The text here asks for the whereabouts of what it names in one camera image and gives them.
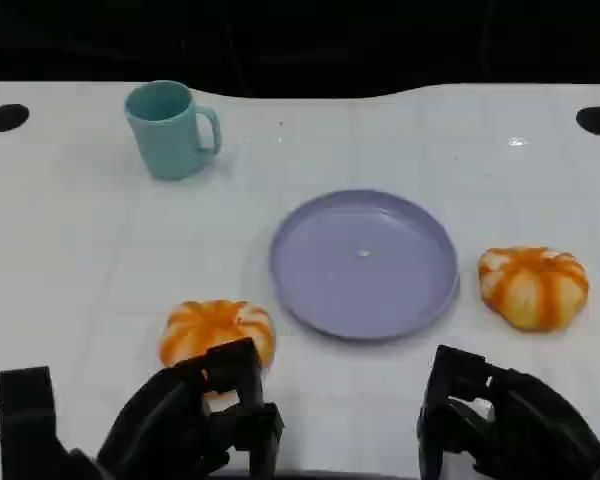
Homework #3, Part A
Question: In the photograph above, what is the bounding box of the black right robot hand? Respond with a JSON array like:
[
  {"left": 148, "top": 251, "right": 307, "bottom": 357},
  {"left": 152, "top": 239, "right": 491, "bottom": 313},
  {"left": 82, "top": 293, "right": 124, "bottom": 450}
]
[{"left": 416, "top": 344, "right": 600, "bottom": 480}]

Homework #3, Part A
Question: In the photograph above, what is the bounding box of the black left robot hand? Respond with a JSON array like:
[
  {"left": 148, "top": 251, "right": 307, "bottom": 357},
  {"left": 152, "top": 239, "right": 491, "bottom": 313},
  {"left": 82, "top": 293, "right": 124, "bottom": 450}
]
[{"left": 96, "top": 337, "right": 286, "bottom": 480}]

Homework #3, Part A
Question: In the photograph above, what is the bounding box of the orange white toy bread roll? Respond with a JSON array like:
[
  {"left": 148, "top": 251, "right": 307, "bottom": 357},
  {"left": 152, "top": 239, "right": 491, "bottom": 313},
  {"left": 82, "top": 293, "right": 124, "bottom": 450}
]
[
  {"left": 477, "top": 244, "right": 591, "bottom": 333},
  {"left": 159, "top": 299, "right": 277, "bottom": 372}
]

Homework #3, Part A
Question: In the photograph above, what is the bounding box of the lilac plate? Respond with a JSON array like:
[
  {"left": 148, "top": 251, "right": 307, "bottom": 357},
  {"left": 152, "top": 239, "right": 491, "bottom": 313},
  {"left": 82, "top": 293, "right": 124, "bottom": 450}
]
[{"left": 268, "top": 188, "right": 462, "bottom": 344}]

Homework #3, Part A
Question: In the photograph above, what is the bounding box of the pale green mug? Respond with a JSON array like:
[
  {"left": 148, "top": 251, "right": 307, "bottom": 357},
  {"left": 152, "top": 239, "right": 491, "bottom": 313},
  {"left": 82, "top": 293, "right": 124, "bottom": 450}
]
[{"left": 124, "top": 79, "right": 223, "bottom": 181}]

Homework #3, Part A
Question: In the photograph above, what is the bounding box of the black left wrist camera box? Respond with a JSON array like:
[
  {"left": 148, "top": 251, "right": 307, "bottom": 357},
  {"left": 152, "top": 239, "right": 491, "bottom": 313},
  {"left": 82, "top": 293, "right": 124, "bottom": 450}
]
[{"left": 0, "top": 366, "right": 101, "bottom": 480}]

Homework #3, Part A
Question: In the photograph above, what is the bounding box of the black table cable grommet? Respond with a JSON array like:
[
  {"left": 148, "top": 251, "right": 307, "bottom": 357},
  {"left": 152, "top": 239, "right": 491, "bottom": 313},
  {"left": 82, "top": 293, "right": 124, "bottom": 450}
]
[
  {"left": 575, "top": 105, "right": 600, "bottom": 137},
  {"left": 0, "top": 103, "right": 31, "bottom": 134}
]

